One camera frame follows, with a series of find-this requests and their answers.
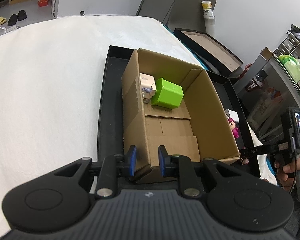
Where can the grey leaning board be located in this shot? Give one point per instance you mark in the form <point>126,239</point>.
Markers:
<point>181,14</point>

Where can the yellow white bottle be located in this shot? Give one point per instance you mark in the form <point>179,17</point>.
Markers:
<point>207,10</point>

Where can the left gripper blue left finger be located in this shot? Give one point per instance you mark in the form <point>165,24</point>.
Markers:
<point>111,169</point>

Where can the green tissue pack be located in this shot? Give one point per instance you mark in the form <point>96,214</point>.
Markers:
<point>292,66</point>

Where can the brown cardboard box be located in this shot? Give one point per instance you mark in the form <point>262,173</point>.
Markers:
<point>198,128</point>

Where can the green cube box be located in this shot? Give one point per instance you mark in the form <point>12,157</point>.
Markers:
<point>168,94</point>

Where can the white power adapter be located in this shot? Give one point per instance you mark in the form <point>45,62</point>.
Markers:
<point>232,115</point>

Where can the person right hand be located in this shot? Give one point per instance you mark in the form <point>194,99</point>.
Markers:
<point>284,171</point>

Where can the grey desk drawer unit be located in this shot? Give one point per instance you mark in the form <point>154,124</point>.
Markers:
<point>289,46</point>

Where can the black shallow tray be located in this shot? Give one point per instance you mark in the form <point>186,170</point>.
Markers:
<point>110,124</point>

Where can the pink hooded figurine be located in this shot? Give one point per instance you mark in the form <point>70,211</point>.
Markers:
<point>234,128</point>

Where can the white bed sheet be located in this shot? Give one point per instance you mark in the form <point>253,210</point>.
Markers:
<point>50,87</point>

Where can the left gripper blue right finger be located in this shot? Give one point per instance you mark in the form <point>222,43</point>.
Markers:
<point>185,171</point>

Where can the black slippers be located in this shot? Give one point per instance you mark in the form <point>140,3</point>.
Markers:
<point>14,18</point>

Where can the black box lid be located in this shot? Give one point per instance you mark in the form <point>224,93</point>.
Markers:
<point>215,56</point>

